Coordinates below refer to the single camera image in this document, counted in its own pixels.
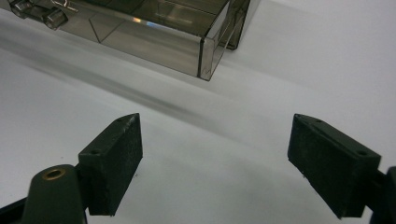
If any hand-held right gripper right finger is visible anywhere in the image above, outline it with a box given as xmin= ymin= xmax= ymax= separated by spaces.
xmin=287 ymin=113 xmax=382 ymax=219

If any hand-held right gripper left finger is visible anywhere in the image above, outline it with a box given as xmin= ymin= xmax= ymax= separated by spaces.
xmin=78 ymin=112 xmax=144 ymax=217

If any smoky transparent plastic drawer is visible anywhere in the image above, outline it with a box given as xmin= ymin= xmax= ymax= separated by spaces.
xmin=0 ymin=0 xmax=233 ymax=82

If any smoky transparent drawer box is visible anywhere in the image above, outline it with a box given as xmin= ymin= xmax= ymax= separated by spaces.
xmin=214 ymin=0 xmax=262 ymax=50

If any white foam board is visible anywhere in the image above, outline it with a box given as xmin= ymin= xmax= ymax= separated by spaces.
xmin=0 ymin=0 xmax=396 ymax=224

